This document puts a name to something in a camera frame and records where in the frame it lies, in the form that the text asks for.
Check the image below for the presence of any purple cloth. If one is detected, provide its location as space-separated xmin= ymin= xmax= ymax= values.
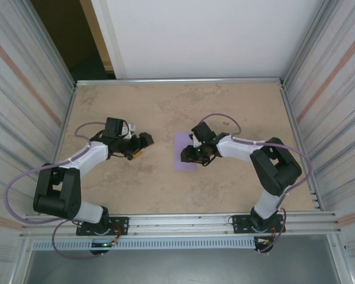
xmin=172 ymin=132 xmax=198 ymax=172

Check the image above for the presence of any tan wooden door edge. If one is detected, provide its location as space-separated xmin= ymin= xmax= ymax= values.
xmin=79 ymin=0 xmax=115 ymax=72

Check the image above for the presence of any grey metal shelf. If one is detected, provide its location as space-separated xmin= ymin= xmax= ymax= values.
xmin=23 ymin=235 xmax=344 ymax=284

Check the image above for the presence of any translucent corrugated side panel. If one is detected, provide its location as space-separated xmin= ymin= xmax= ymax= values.
xmin=0 ymin=0 xmax=75 ymax=284
xmin=283 ymin=0 xmax=355 ymax=284

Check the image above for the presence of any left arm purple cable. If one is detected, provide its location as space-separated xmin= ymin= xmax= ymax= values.
xmin=4 ymin=121 xmax=107 ymax=260

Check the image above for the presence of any aluminium table edge rail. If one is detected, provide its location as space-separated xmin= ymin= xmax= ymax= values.
xmin=75 ymin=77 xmax=286 ymax=88

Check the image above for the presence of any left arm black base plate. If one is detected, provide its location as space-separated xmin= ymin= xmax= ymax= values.
xmin=76 ymin=217 xmax=130 ymax=237

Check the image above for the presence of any orange base wire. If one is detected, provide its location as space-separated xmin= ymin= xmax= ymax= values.
xmin=256 ymin=224 xmax=280 ymax=245
xmin=111 ymin=223 xmax=122 ymax=246

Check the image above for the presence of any long aluminium mounting rail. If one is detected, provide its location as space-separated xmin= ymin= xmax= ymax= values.
xmin=22 ymin=210 xmax=343 ymax=237

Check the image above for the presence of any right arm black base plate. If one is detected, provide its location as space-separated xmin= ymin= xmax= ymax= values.
xmin=231 ymin=214 xmax=285 ymax=234

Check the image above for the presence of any slotted grey cable duct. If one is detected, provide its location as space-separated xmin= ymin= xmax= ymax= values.
xmin=31 ymin=238 xmax=257 ymax=251

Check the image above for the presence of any white door frame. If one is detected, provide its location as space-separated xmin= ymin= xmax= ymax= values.
xmin=90 ymin=0 xmax=128 ymax=80

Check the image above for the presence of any aluminium frame post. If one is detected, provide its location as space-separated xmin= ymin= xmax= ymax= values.
xmin=16 ymin=0 xmax=78 ymax=98
xmin=279 ymin=0 xmax=344 ymax=89

